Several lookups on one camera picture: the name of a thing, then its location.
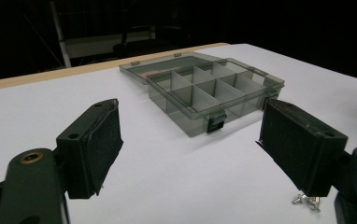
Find transparent grey compartment box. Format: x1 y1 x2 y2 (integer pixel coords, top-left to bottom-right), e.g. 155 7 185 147
119 50 286 138

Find desk with white legs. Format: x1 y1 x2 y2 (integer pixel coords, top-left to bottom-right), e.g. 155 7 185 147
49 0 156 69

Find small silver screw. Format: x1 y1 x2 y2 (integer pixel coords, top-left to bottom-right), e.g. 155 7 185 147
292 193 307 205
306 195 321 214

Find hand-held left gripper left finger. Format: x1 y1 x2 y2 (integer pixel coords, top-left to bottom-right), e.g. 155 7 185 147
55 98 124 200

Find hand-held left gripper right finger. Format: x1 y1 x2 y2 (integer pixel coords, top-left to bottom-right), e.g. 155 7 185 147
255 98 349 198

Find white paper sheet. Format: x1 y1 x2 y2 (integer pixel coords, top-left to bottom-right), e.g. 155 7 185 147
0 43 357 224

